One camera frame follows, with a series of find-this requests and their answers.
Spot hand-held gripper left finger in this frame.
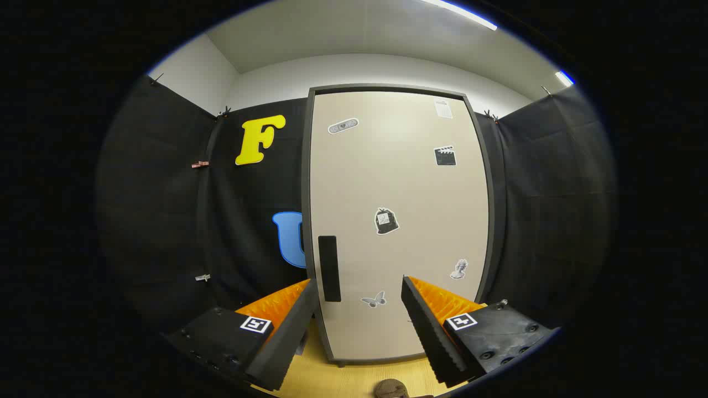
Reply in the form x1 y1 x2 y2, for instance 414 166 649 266
163 278 320 392

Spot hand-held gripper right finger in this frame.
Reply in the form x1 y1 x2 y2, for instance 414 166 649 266
401 275 559 387

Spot brown fuzzy shoe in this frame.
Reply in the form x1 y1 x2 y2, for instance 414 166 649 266
374 379 411 398

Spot beige shoe cabinet door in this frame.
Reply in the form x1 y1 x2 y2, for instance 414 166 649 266
309 91 493 361

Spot grey shoe cabinet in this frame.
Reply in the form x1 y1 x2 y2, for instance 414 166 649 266
301 83 507 369

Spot black backdrop cloth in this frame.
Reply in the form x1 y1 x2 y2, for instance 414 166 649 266
97 75 618 339

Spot long ceiling light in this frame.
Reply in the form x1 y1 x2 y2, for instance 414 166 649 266
425 0 498 32

